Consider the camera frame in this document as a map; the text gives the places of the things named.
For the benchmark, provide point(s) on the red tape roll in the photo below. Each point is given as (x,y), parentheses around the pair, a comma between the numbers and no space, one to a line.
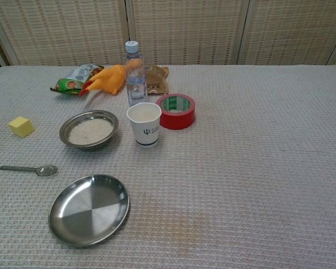
(179,120)

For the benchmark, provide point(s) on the clear plastic water bottle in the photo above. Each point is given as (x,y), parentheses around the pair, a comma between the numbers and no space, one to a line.
(135,84)

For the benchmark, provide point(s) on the white woven tablecloth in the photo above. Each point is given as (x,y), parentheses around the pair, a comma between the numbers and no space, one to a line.
(240,168)

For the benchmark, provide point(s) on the steel plate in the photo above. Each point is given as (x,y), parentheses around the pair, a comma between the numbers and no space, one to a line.
(86,210)

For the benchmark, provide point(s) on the white rice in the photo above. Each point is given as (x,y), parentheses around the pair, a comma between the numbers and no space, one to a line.
(89,131)

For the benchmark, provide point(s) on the white paper cup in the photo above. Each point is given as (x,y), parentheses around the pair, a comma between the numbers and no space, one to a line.
(147,131)

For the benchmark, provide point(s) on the brown paper pouch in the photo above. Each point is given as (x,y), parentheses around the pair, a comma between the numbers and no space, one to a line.
(157,81)

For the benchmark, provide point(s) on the yellow rubber chicken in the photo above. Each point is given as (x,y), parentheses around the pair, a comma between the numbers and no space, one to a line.
(109,79)

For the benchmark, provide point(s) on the steel bowl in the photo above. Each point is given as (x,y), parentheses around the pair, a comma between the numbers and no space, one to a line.
(86,147)

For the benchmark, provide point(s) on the yellow cube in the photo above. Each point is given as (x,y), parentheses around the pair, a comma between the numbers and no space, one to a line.
(21,127)

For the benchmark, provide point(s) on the green snack bag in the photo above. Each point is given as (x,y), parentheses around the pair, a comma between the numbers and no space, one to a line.
(68,84)

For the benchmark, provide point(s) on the metal spoon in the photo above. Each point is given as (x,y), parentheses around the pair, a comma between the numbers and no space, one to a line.
(44,170)

